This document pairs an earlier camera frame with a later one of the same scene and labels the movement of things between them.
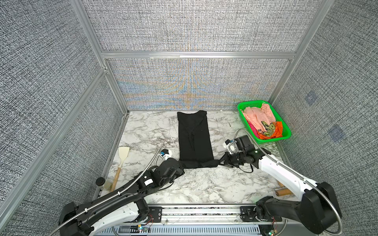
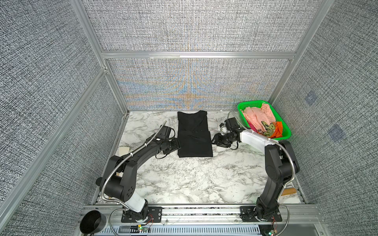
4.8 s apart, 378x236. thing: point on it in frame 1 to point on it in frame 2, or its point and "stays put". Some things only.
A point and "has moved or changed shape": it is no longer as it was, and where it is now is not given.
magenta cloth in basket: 254,129 stays put
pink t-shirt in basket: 255,116 stays put
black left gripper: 180,169 to 174,144
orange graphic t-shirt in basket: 274,130 stays put
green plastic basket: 286,132 stays put
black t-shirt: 195,148 has moved or changed shape
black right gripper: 225,159 to 216,139
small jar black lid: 100,181 stays put
